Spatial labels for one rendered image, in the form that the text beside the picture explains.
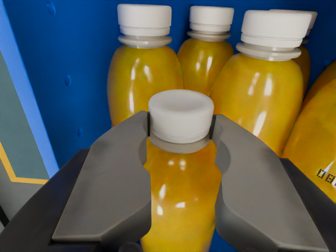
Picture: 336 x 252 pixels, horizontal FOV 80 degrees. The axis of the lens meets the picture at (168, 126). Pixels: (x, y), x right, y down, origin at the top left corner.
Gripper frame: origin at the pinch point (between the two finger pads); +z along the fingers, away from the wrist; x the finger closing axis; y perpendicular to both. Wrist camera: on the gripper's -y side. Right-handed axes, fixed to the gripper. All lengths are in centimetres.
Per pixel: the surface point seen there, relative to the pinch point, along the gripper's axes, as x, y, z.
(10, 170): -132, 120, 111
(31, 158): -109, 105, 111
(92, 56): -6.9, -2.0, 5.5
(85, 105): -7.5, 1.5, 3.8
